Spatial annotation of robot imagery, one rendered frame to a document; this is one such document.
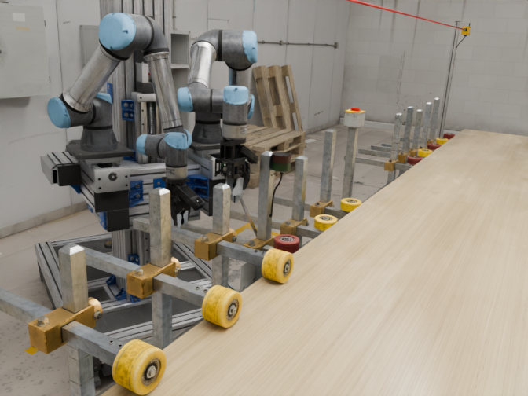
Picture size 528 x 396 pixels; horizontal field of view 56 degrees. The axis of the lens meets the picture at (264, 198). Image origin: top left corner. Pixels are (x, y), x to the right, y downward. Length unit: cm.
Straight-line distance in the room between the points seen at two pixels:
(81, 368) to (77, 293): 17
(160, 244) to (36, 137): 310
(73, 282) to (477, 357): 81
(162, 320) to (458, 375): 68
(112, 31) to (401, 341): 128
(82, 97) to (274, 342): 123
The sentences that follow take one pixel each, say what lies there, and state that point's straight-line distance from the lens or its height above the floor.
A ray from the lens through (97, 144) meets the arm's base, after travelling 209.
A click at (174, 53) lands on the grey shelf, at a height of 134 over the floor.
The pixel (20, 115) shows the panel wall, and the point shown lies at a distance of 411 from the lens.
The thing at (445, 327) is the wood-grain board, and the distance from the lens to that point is 121.
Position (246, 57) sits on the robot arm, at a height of 143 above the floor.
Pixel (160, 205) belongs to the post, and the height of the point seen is 113.
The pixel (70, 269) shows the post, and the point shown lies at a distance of 101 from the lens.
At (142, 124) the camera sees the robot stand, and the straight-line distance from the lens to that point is 224.
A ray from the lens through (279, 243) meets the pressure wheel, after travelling 152.
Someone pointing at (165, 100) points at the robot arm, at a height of 127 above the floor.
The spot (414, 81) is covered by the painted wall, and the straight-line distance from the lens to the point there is 955.
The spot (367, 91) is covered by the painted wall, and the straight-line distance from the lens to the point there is 977.
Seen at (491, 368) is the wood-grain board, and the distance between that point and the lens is 111.
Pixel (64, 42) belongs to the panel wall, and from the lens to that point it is 434.
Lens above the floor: 149
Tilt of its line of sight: 18 degrees down
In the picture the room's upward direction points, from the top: 3 degrees clockwise
